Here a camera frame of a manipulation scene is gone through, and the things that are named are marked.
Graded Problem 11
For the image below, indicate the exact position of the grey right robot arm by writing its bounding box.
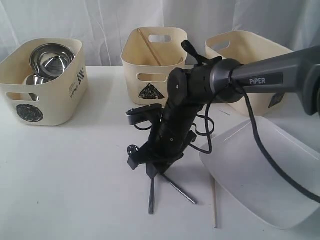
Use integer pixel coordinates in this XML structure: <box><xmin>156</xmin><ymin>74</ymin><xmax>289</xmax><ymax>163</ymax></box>
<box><xmin>126</xmin><ymin>46</ymin><xmax>320</xmax><ymax>178</ymax></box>

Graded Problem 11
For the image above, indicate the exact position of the cream bin circle sticker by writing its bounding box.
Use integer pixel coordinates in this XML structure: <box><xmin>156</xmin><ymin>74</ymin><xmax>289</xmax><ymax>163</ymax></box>
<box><xmin>0</xmin><ymin>38</ymin><xmax>88</xmax><ymax>126</ymax></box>

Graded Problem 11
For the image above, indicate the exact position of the cream bin triangle sticker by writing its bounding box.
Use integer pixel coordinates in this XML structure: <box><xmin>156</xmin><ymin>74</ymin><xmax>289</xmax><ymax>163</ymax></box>
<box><xmin>120</xmin><ymin>27</ymin><xmax>188</xmax><ymax>108</ymax></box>

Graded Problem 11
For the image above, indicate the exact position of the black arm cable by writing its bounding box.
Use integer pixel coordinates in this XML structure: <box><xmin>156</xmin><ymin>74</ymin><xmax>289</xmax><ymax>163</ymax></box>
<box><xmin>134</xmin><ymin>39</ymin><xmax>320</xmax><ymax>205</ymax></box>

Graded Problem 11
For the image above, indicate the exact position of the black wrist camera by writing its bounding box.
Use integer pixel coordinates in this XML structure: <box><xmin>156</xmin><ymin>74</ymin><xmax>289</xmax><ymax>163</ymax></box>
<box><xmin>125</xmin><ymin>103</ymin><xmax>162</xmax><ymax>126</ymax></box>

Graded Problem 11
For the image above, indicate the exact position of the white curtain backdrop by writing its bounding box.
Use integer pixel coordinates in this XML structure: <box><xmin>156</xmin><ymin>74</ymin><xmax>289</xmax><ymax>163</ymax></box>
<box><xmin>0</xmin><ymin>0</ymin><xmax>320</xmax><ymax>66</ymax></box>

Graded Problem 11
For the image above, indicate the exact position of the cream bin square sticker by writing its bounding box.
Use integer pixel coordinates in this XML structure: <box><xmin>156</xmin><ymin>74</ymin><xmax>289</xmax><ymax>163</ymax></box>
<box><xmin>205</xmin><ymin>30</ymin><xmax>293</xmax><ymax>117</ymax></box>

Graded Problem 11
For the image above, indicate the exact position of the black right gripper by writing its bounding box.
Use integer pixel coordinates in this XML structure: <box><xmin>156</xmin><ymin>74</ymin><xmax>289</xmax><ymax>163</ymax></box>
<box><xmin>127</xmin><ymin>100</ymin><xmax>204</xmax><ymax>179</ymax></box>

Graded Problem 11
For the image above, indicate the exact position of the steel spoon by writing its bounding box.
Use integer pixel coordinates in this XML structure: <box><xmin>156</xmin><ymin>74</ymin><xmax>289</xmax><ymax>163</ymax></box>
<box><xmin>126</xmin><ymin>145</ymin><xmax>197</xmax><ymax>205</ymax></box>

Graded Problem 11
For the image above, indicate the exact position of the stainless steel bowl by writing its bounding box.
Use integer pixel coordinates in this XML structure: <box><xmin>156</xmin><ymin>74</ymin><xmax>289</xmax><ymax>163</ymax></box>
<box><xmin>29</xmin><ymin>43</ymin><xmax>76</xmax><ymax>81</ymax></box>

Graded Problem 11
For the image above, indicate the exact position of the steel mug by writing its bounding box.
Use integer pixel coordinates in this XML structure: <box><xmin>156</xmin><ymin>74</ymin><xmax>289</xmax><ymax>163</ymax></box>
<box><xmin>21</xmin><ymin>74</ymin><xmax>51</xmax><ymax>102</ymax></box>

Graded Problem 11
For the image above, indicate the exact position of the wooden chopstick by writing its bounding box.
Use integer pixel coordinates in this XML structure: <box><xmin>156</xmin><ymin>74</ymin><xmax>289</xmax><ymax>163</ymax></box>
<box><xmin>211</xmin><ymin>177</ymin><xmax>218</xmax><ymax>229</ymax></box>
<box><xmin>137</xmin><ymin>28</ymin><xmax>162</xmax><ymax>66</ymax></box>

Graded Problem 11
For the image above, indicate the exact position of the steel fork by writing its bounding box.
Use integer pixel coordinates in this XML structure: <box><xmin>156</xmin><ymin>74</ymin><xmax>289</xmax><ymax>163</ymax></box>
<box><xmin>148</xmin><ymin>177</ymin><xmax>156</xmax><ymax>215</ymax></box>

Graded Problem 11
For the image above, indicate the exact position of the white square plate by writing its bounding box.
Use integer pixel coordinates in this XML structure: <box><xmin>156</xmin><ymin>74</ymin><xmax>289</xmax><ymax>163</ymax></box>
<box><xmin>200</xmin><ymin>117</ymin><xmax>320</xmax><ymax>229</ymax></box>

